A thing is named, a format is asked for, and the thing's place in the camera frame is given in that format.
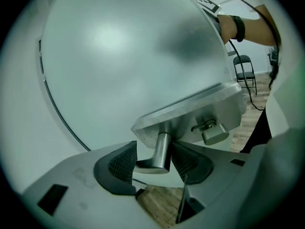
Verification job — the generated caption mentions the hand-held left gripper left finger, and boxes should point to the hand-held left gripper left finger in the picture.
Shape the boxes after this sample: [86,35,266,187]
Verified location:
[22,140,165,229]

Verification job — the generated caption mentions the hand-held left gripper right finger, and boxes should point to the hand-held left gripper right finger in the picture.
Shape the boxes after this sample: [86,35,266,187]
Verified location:
[170,140,251,225]

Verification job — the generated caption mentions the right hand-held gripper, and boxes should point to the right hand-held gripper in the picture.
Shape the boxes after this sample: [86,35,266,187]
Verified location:
[191,0,237,57]

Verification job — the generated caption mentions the silver metal door handle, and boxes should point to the silver metal door handle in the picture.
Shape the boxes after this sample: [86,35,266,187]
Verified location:
[130,82,244,175]

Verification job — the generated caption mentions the frosted glass door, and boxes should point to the frosted glass door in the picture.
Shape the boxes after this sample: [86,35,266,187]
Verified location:
[38,0,239,188]

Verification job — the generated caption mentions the person's right forearm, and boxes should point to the person's right forearm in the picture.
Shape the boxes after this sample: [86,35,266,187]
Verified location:
[217,4,280,47]

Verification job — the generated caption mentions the black wristband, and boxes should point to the black wristband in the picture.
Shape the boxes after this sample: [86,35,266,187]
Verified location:
[229,14,246,43]

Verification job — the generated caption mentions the person's black trousers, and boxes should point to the person's black trousers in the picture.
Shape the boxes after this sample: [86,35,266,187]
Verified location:
[239,105,273,154]

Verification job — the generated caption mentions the black folding chair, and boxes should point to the black folding chair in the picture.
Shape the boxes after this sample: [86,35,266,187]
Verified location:
[233,54,258,96]

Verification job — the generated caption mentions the black office chair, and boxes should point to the black office chair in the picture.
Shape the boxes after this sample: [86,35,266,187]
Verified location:
[267,47,278,78]

